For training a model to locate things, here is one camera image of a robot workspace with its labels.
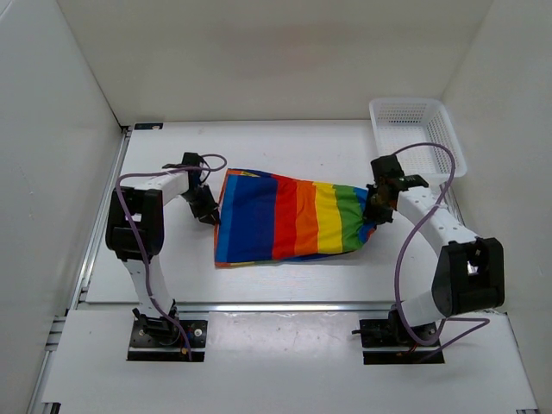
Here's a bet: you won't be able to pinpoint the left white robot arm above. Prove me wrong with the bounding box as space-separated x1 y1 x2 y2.
105 153 227 347

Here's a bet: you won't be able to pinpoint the small black corner label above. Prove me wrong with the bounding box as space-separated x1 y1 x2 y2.
134 122 164 130

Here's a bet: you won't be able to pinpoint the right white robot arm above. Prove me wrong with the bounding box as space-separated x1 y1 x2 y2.
363 155 505 345

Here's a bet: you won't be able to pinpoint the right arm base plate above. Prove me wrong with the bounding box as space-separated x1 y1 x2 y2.
351 311 445 367

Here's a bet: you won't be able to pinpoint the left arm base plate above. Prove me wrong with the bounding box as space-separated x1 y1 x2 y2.
127 318 208 362

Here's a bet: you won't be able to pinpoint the aluminium front rail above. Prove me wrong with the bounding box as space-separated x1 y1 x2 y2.
177 301 392 313

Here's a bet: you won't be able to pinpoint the white perforated plastic basket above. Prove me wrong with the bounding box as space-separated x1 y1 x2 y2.
369 97 467 185

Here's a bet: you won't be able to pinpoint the rainbow striped shorts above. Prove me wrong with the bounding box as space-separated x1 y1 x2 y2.
214 169 376 267

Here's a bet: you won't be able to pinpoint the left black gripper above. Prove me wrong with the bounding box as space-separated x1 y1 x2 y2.
180 185 220 227

